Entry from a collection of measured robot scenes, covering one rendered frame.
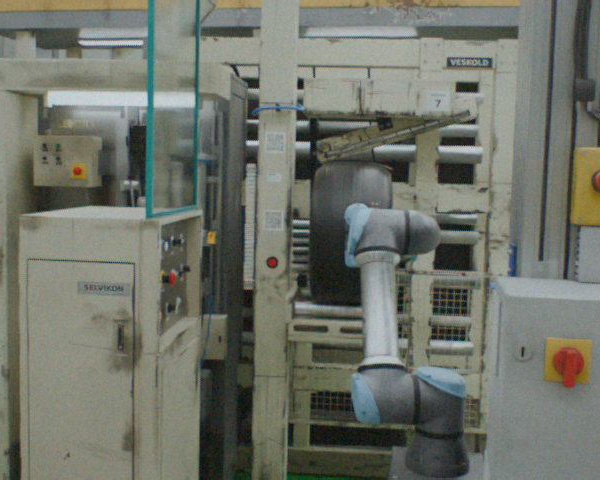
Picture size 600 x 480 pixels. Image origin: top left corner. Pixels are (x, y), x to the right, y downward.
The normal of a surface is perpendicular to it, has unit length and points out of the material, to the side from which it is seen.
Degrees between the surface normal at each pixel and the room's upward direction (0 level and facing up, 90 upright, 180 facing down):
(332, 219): 74
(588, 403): 90
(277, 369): 90
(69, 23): 90
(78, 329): 90
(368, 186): 46
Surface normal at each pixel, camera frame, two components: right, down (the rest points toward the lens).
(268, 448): -0.09, 0.09
